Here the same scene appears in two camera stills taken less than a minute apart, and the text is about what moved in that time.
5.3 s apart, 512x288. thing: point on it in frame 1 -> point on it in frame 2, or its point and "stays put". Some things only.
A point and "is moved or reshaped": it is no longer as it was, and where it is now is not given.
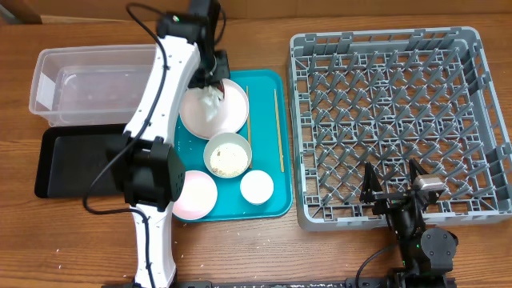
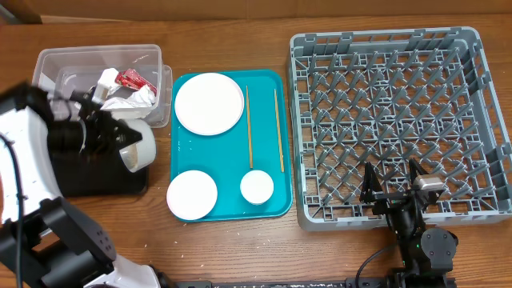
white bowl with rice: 227,155 is moved or reshaped
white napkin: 211,96 -> 142,98
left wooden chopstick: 249,126 stays put
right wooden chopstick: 279,130 stays put
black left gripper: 223,72 -> 108,126
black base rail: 318,283 stays put
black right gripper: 386,202 stays put
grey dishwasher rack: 386,97 stays put
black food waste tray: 69,156 stays put
